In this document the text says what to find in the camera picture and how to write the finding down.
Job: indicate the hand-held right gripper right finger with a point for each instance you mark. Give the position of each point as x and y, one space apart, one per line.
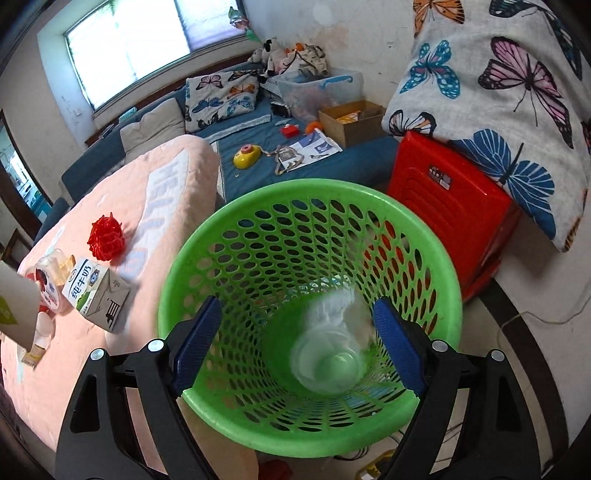
397 341

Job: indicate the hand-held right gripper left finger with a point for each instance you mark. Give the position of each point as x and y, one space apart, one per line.
198 341

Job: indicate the clear plastic cup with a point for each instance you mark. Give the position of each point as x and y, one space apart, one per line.
328 364

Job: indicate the white milk carton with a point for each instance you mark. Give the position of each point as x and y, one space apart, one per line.
92 286

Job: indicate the red net ball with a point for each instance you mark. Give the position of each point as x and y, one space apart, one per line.
106 237

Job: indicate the green plastic mesh basket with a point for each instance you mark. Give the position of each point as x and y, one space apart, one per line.
323 187

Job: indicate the yellow power strip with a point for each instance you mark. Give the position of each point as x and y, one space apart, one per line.
371 468

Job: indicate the red plastic stool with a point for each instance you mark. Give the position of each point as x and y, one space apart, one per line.
443 207

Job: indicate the small white cup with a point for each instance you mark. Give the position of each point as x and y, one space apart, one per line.
45 327

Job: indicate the pink fleece blanket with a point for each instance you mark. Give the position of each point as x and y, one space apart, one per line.
138 194

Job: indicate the clear plastic container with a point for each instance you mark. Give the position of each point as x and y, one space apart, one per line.
57 265

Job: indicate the small red label yogurt cup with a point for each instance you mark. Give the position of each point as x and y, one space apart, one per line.
46 290

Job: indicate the blue bed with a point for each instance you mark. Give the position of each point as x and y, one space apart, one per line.
360 161

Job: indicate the white paper carton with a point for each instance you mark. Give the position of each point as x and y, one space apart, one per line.
16 304

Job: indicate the yellow toy phone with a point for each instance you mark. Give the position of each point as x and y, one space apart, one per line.
247 158

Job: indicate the cardboard box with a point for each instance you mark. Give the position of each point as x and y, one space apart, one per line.
355 134

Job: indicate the open magazine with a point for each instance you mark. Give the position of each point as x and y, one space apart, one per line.
316 145

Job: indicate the beige pillow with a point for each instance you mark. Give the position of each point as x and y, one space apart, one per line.
152 127

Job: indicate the small red box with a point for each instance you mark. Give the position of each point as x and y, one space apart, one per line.
289 131

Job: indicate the orange toy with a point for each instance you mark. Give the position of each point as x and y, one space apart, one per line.
314 127

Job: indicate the butterfly print pillow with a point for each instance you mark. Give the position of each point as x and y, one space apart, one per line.
217 99

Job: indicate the butterfly print quilt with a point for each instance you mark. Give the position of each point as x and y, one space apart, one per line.
485 106

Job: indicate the clear storage bin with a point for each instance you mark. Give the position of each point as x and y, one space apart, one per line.
323 92

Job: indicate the window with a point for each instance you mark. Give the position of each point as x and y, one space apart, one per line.
138 50

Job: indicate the pile of stuffed toys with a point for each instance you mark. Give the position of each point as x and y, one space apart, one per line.
286 57

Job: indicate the artificial flower decoration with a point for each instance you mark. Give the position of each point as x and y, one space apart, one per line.
240 21

